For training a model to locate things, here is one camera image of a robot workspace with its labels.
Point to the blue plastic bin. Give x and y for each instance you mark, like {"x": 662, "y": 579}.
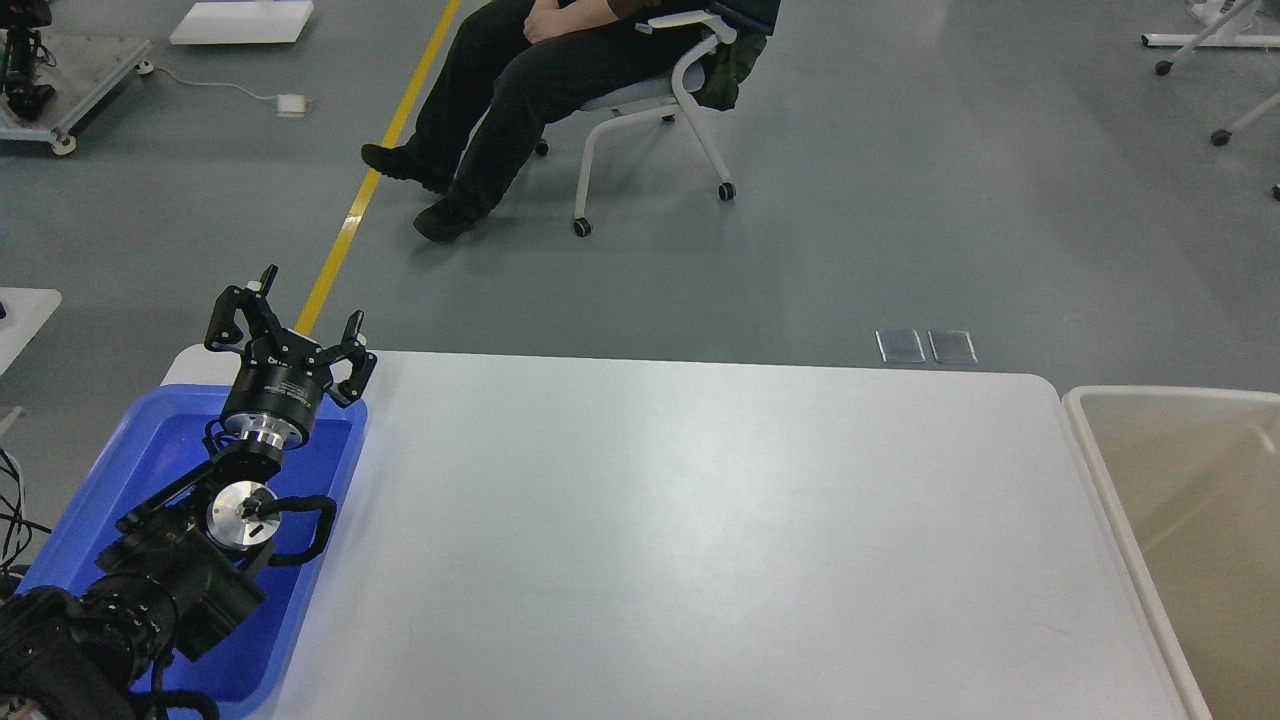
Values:
{"x": 160, "y": 438}

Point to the right metal floor plate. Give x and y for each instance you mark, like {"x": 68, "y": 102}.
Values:
{"x": 953, "y": 347}

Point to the left metal floor plate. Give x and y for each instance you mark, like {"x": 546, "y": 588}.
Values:
{"x": 900, "y": 346}

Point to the beige plastic bin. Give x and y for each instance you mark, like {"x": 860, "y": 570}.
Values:
{"x": 1189, "y": 480}

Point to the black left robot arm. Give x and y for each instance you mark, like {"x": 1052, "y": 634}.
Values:
{"x": 181, "y": 576}

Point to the white side table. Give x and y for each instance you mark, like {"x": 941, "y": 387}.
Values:
{"x": 25, "y": 312}

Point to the metal floor plate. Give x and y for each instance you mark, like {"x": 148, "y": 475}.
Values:
{"x": 900, "y": 346}
{"x": 953, "y": 347}

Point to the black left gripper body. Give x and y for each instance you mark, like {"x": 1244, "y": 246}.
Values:
{"x": 276, "y": 395}

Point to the white power adapter with cable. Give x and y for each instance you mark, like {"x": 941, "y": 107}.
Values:
{"x": 284, "y": 105}

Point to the white flat board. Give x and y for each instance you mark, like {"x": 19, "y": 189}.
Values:
{"x": 242, "y": 23}

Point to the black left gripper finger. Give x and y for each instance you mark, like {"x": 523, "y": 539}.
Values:
{"x": 343, "y": 371}
{"x": 242, "y": 319}

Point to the metal cart with robot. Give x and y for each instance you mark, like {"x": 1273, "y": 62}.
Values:
{"x": 51, "y": 82}

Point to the green bag on chair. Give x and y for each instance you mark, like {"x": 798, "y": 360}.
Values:
{"x": 726, "y": 68}

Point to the white rolling chair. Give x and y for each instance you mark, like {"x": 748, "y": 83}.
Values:
{"x": 665, "y": 97}

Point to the seated person in black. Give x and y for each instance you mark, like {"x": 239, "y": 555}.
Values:
{"x": 513, "y": 68}

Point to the white rolling stand legs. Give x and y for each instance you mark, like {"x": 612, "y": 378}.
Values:
{"x": 1223, "y": 25}

